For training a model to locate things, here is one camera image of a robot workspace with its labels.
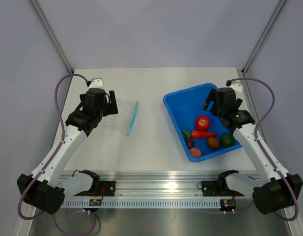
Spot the left aluminium frame post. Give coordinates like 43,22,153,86
29,0,74,73

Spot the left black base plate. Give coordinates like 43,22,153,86
96,180,116,197

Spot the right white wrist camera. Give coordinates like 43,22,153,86
226,81,243,93

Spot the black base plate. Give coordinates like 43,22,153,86
96,180,116,197
196,180,243,197

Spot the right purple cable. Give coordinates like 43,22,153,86
224,77,299,222

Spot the green lime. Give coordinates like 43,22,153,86
220,133,235,148

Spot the pink peach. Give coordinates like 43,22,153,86
189,147,201,158

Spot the right aluminium frame post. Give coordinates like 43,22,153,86
241,0,288,76

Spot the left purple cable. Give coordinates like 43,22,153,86
17,74,103,233

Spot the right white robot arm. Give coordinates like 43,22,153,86
202,88,303,221

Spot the purple cable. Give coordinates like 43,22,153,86
224,77,299,222
17,74,103,233

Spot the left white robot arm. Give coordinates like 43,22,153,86
17,88,118,214

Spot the red apple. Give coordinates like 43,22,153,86
195,116,211,131

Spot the orange carrot with leaves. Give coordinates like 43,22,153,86
182,130,217,139

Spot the white slotted cable duct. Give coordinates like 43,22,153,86
61,198,221,209

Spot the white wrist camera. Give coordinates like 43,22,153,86
226,81,243,93
86,78,103,89

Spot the circuit board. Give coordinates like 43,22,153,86
89,199,102,206
220,199,237,211

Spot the blue plastic bin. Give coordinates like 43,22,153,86
163,83,241,162

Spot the brown orange fruit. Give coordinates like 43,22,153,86
207,137,220,150

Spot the aluminium frame post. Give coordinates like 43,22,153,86
241,0,288,76
29,0,74,73

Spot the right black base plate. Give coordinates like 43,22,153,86
196,180,243,197

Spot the clear zip top bag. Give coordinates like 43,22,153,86
99,101,139,136

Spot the dark purple plum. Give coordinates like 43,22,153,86
185,138,194,149

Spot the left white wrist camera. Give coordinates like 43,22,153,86
86,78,103,89

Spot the aluminium mounting rail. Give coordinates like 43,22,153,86
59,171,261,197

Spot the right circuit board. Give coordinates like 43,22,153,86
220,199,237,211

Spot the left circuit board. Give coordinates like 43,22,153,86
89,199,102,206

